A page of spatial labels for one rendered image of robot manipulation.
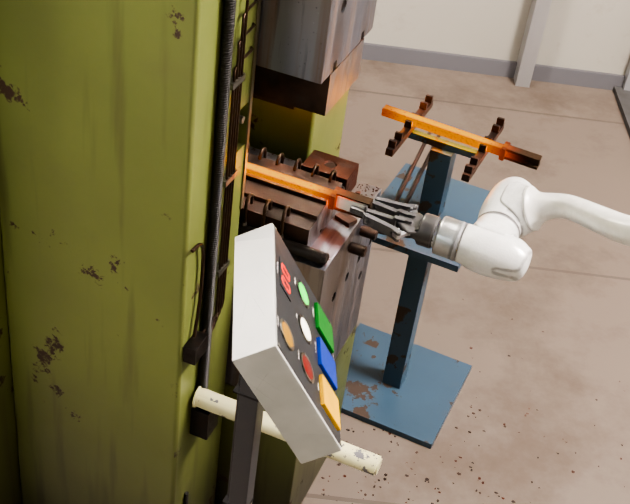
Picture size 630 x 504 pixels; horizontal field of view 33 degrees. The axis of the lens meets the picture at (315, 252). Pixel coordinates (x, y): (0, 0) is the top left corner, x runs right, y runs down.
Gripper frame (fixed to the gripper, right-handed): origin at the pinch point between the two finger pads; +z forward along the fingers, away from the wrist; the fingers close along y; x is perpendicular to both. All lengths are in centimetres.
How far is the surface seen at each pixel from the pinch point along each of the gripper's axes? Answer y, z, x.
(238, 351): -74, -5, 17
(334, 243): -5.5, 1.0, -8.3
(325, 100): -12.5, 6.6, 30.7
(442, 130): 52, -7, -5
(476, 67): 279, 24, -97
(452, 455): 34, -37, -99
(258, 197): -8.0, 19.8, -1.4
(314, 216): -8.0, 6.0, -1.1
